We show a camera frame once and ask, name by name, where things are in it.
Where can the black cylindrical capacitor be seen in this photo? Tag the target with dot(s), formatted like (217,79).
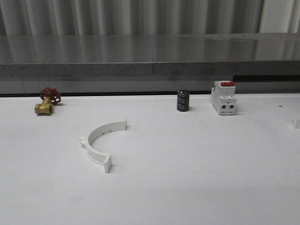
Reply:
(183,100)

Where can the brass valve red handwheel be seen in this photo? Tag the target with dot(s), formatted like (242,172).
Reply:
(50,97)

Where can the grey stone counter ledge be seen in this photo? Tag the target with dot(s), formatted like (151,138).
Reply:
(75,65)

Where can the grey pleated curtain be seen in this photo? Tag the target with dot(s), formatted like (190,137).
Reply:
(148,17)

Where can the white circuit breaker red switch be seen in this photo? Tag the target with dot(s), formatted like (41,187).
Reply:
(222,97)

